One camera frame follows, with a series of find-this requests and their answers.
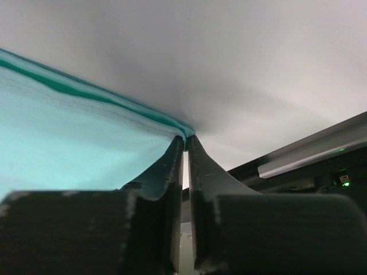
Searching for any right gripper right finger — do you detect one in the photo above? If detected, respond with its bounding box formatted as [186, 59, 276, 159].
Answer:
[188, 136, 366, 274]

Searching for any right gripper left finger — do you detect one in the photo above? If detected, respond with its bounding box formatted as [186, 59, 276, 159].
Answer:
[1, 136, 184, 274]

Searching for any mint green t shirt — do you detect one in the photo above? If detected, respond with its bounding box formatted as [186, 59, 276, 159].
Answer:
[1, 50, 194, 196]

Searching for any aluminium front rail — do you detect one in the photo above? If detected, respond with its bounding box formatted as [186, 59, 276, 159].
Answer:
[229, 113, 366, 193]

